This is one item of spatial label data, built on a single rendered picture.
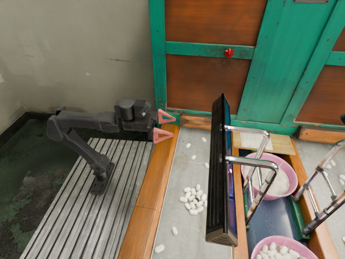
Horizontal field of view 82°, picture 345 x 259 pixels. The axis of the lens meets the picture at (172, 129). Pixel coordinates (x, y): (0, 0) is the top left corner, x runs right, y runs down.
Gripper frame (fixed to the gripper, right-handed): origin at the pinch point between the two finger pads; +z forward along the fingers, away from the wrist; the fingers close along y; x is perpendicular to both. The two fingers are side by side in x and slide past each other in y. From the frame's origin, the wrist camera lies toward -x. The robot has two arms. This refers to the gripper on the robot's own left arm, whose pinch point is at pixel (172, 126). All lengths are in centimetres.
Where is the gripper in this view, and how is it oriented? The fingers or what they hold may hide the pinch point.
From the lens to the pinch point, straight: 79.8
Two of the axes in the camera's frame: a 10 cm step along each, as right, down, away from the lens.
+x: -0.1, 7.5, 6.7
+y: 1.0, -6.6, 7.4
